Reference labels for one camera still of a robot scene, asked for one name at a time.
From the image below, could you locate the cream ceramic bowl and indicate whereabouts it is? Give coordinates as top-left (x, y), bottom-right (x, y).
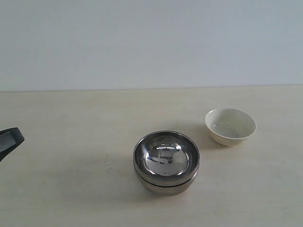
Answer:
top-left (205, 108), bottom-right (257, 147)

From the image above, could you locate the ribbed steel bowl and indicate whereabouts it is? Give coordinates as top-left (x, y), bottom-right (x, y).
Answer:
top-left (133, 131), bottom-right (200, 186)

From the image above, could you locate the smooth steel bowl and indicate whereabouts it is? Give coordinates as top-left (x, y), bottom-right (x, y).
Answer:
top-left (134, 165), bottom-right (200, 197)

